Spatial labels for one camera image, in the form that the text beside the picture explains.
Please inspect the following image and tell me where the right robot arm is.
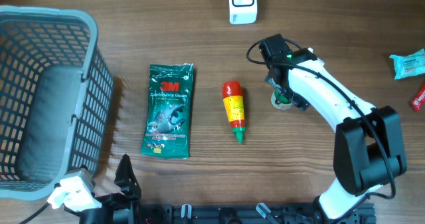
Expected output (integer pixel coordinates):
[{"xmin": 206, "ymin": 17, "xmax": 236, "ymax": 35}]
[{"xmin": 255, "ymin": 34, "xmax": 407, "ymax": 223}]

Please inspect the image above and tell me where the grey plastic shopping basket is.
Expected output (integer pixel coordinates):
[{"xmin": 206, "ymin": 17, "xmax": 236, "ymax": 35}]
[{"xmin": 1, "ymin": 5, "xmax": 114, "ymax": 201}]

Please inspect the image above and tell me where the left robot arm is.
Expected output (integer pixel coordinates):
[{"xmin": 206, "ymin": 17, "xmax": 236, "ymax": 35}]
[{"xmin": 79, "ymin": 154, "xmax": 143, "ymax": 224}]

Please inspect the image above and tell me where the red chili sauce bottle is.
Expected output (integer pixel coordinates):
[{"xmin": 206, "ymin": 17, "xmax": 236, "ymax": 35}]
[{"xmin": 222, "ymin": 80, "xmax": 246, "ymax": 143}]

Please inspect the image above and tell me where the red candy stick pack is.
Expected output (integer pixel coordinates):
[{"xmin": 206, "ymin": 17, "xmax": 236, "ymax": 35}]
[{"xmin": 411, "ymin": 85, "xmax": 425, "ymax": 112}]

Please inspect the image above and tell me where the green 3M gloves package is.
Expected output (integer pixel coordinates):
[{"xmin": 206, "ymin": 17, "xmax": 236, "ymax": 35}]
[{"xmin": 141, "ymin": 64, "xmax": 195, "ymax": 159}]

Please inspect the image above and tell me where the white jar green lid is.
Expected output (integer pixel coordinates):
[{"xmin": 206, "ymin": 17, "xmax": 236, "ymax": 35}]
[{"xmin": 271, "ymin": 89, "xmax": 292, "ymax": 110}]

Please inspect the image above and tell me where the teal wet wipes pack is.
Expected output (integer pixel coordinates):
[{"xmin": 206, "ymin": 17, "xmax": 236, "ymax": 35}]
[{"xmin": 389, "ymin": 49, "xmax": 425, "ymax": 80}]

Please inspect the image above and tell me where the white barcode scanner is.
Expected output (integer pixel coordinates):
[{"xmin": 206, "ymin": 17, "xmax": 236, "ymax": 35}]
[{"xmin": 228, "ymin": 0, "xmax": 258, "ymax": 25}]

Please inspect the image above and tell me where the black left camera cable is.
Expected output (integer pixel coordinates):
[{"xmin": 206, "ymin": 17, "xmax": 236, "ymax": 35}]
[{"xmin": 20, "ymin": 202, "xmax": 51, "ymax": 224}]

